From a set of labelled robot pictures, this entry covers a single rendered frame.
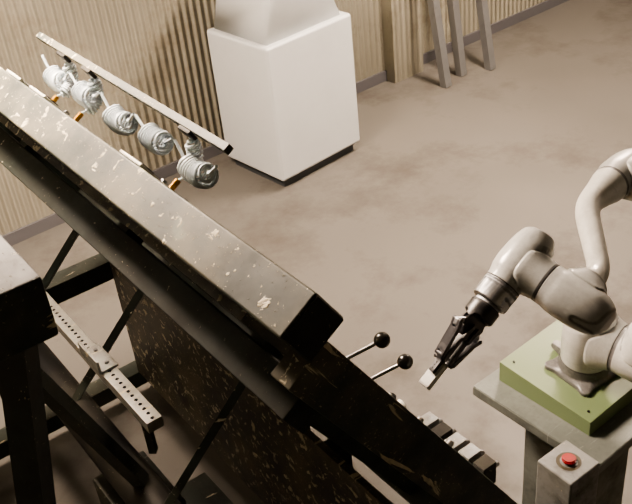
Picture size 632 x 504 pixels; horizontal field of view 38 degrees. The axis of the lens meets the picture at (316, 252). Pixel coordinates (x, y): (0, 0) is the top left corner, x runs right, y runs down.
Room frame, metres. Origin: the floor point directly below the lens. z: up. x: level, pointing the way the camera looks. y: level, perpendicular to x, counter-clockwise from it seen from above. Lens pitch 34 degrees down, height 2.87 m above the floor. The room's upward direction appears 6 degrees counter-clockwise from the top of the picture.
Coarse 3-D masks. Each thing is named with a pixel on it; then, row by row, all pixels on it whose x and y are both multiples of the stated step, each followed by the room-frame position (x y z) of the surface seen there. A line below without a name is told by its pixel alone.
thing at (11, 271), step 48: (0, 240) 1.12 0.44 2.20; (0, 288) 1.00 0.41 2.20; (0, 336) 0.98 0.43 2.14; (48, 336) 1.01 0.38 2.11; (0, 384) 1.00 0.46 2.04; (48, 384) 1.93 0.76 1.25; (240, 384) 2.09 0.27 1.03; (96, 432) 1.98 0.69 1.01; (144, 432) 2.05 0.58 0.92; (48, 480) 1.00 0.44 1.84; (144, 480) 2.03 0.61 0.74
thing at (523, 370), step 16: (544, 336) 2.38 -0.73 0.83; (560, 336) 2.37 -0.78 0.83; (528, 352) 2.32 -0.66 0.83; (544, 352) 2.31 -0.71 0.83; (512, 368) 2.25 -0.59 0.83; (528, 368) 2.24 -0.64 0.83; (544, 368) 2.24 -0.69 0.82; (512, 384) 2.24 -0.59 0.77; (528, 384) 2.19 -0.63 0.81; (544, 384) 2.17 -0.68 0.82; (560, 384) 2.16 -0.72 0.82; (608, 384) 2.14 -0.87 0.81; (624, 384) 2.13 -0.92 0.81; (544, 400) 2.13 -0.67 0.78; (560, 400) 2.09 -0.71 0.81; (576, 400) 2.09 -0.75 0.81; (592, 400) 2.08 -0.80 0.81; (608, 400) 2.07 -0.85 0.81; (624, 400) 2.09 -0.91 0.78; (560, 416) 2.08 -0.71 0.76; (576, 416) 2.03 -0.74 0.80; (592, 416) 2.02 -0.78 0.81; (608, 416) 2.05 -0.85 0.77; (592, 432) 2.00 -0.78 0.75
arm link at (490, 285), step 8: (488, 280) 1.69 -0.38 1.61; (496, 280) 1.68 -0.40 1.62; (480, 288) 1.68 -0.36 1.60; (488, 288) 1.67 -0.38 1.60; (496, 288) 1.66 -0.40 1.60; (504, 288) 1.66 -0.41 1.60; (480, 296) 1.67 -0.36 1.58; (488, 296) 1.65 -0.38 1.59; (496, 296) 1.65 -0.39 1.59; (504, 296) 1.65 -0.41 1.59; (512, 296) 1.66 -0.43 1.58; (496, 304) 1.64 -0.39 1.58; (504, 304) 1.65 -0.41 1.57; (504, 312) 1.65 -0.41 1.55
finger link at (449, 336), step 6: (450, 324) 1.62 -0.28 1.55; (456, 324) 1.61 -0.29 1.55; (450, 330) 1.61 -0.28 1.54; (456, 330) 1.61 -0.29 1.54; (444, 336) 1.61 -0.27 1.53; (450, 336) 1.60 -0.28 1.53; (444, 342) 1.60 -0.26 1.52; (450, 342) 1.59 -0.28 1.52; (438, 348) 1.60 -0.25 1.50; (444, 348) 1.59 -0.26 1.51; (444, 354) 1.58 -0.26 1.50
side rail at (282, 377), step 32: (288, 352) 1.28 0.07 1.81; (320, 352) 1.25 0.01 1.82; (288, 384) 1.22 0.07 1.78; (320, 384) 1.24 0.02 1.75; (352, 384) 1.28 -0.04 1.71; (352, 416) 1.28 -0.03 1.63; (384, 416) 1.32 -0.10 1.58; (384, 448) 1.32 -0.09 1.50; (416, 448) 1.36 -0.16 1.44; (448, 448) 1.41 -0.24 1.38; (416, 480) 1.36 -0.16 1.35; (448, 480) 1.41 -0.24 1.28; (480, 480) 1.47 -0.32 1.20
